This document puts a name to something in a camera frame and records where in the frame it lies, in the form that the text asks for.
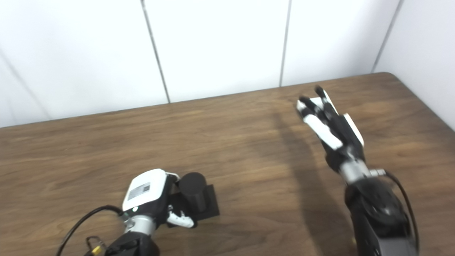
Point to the black peg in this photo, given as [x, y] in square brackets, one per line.
[193, 192]

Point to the white square piece with hole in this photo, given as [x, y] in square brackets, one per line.
[300, 105]

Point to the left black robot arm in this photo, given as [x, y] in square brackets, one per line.
[131, 245]

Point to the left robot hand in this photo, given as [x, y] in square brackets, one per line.
[144, 190]

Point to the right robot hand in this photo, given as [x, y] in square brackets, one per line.
[343, 137]

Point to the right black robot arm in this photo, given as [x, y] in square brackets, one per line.
[376, 213]

